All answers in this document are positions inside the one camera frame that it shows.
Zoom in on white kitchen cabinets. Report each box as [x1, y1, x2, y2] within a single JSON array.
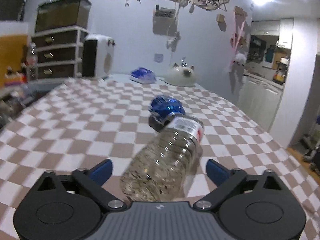
[[237, 74, 283, 132]]

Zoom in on white plush wall toy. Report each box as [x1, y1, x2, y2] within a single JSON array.
[[231, 53, 247, 67]]

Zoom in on white space heater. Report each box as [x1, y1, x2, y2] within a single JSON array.
[[82, 34, 116, 79]]

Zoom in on wall organizer pocket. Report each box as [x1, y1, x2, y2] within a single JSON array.
[[152, 4, 177, 36]]

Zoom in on wall socket plate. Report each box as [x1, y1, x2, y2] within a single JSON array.
[[154, 53, 163, 63]]

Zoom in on black kitchen shelf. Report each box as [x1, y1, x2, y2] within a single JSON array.
[[247, 35, 266, 63]]

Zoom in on dark drawer cabinet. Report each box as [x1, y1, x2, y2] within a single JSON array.
[[31, 25, 88, 79]]

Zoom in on glass fish tank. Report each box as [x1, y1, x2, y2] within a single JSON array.
[[35, 0, 91, 33]]

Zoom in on water bottle red label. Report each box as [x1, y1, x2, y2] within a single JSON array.
[[26, 42, 38, 81]]

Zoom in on checkered tablecloth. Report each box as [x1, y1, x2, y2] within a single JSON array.
[[1, 80, 319, 239]]

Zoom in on cat shaped ceramic dish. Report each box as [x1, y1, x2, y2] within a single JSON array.
[[164, 63, 196, 87]]

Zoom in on blue tissue pack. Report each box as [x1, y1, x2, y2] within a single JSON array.
[[130, 67, 156, 84]]

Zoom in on crushed blue snack bag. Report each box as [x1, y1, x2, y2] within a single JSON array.
[[149, 94, 185, 132]]

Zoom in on clear plastic bottle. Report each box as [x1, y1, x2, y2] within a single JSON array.
[[120, 115, 204, 202]]

